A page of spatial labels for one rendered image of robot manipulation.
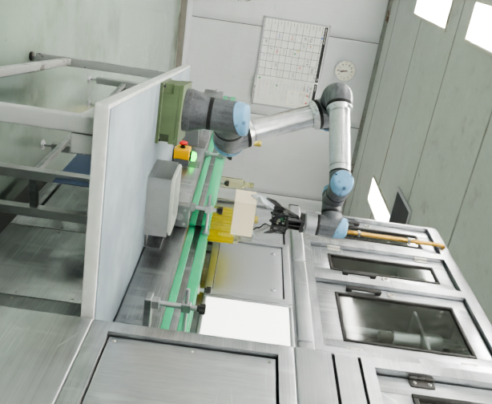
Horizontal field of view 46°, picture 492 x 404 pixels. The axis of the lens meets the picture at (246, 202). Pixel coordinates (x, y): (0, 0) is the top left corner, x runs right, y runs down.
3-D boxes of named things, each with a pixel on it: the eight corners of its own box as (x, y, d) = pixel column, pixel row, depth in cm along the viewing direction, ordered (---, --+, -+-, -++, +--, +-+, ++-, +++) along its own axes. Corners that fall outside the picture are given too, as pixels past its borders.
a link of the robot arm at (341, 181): (358, 70, 210) (360, 191, 190) (351, 87, 220) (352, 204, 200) (327, 67, 209) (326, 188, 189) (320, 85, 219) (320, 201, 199)
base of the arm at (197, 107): (185, 86, 195) (214, 91, 195) (191, 89, 210) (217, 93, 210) (179, 131, 197) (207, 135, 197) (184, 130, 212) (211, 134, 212)
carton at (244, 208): (235, 201, 196) (256, 204, 196) (236, 188, 211) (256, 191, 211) (230, 234, 199) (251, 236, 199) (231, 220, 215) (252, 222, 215)
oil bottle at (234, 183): (204, 184, 307) (252, 191, 308) (206, 174, 307) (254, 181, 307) (205, 183, 313) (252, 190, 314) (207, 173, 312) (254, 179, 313)
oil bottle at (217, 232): (187, 238, 231) (239, 245, 232) (188, 226, 229) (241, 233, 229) (188, 232, 236) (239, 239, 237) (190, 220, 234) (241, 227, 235)
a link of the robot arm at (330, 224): (344, 221, 209) (343, 243, 206) (314, 216, 209) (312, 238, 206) (349, 212, 202) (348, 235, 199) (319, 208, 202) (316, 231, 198)
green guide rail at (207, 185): (190, 208, 222) (211, 212, 222) (191, 206, 221) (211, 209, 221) (223, 96, 381) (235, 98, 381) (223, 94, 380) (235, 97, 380)
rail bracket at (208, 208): (187, 233, 221) (219, 237, 221) (191, 193, 214) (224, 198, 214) (187, 229, 224) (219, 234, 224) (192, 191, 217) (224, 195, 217)
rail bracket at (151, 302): (121, 335, 162) (200, 345, 162) (124, 284, 155) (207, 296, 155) (125, 325, 166) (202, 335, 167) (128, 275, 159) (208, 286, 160)
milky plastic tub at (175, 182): (145, 235, 201) (169, 238, 201) (149, 176, 191) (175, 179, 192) (154, 213, 217) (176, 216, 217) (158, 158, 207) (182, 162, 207)
